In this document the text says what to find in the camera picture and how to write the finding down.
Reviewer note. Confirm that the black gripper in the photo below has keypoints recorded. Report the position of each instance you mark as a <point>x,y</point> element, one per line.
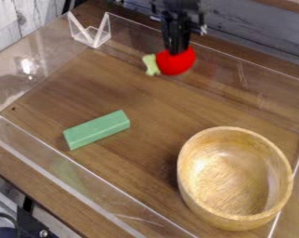
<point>180,16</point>

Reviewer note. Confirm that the red plush strawberry toy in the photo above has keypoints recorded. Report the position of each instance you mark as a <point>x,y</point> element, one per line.
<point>164,63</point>

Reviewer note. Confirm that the green rectangular block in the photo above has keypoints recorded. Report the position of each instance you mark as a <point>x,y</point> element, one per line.
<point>96,129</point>

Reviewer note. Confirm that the wooden bowl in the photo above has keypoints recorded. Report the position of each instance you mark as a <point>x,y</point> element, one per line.
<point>235,178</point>

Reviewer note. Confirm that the black clamp under table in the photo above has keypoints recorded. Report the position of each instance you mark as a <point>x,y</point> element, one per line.
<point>17,223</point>

